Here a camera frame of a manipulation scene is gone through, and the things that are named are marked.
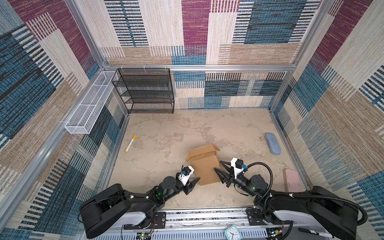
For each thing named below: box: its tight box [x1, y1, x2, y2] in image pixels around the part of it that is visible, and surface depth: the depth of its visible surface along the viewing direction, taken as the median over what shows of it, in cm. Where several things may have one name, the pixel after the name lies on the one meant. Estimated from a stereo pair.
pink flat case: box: [283, 168, 306, 192], surface depth 86 cm
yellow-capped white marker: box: [124, 134, 137, 153], surface depth 104 cm
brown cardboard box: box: [185, 143, 222, 186], surface depth 80 cm
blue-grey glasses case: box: [265, 132, 282, 155], surface depth 100 cm
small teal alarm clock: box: [224, 224, 243, 240], surface depth 70 cm
